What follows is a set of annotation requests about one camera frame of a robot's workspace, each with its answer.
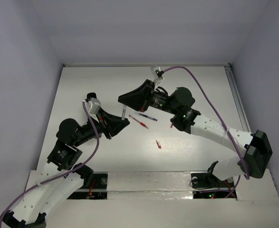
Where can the black stationery container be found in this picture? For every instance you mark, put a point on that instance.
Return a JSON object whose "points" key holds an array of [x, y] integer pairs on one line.
{"points": [[90, 96]]}

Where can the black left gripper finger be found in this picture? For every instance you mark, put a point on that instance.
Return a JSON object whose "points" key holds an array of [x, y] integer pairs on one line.
{"points": [[116, 126], [107, 117]]}

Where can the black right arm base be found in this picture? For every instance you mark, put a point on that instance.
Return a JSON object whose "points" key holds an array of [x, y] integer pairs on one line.
{"points": [[206, 186]]}

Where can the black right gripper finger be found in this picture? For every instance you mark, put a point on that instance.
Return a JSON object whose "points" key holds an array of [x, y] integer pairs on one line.
{"points": [[141, 92], [135, 102]]}

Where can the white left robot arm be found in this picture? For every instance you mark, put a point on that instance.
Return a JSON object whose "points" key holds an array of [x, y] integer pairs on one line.
{"points": [[62, 173]]}

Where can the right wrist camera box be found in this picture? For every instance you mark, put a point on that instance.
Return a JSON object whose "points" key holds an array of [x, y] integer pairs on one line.
{"points": [[158, 75]]}

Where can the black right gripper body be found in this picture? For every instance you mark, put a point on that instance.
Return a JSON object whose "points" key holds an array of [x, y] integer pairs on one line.
{"points": [[160, 101]]}

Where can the clear red gel pen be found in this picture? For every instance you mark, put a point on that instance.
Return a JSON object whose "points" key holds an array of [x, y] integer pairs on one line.
{"points": [[139, 122]]}

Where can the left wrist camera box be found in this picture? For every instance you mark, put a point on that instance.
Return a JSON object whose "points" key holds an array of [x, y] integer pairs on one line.
{"points": [[91, 107]]}

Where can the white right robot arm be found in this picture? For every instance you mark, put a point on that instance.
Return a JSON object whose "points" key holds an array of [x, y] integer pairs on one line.
{"points": [[253, 150]]}

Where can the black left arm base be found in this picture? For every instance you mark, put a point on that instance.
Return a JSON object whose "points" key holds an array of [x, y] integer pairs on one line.
{"points": [[96, 190]]}

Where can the white pen red cap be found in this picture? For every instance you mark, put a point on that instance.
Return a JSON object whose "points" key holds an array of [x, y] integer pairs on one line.
{"points": [[123, 112]]}

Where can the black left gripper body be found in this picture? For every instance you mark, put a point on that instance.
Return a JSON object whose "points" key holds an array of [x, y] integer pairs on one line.
{"points": [[103, 124]]}

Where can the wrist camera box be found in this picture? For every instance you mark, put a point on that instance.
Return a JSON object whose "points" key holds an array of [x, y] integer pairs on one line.
{"points": [[91, 107], [158, 75]]}

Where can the black gel pen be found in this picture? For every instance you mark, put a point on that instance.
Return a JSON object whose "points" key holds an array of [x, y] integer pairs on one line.
{"points": [[146, 116]]}

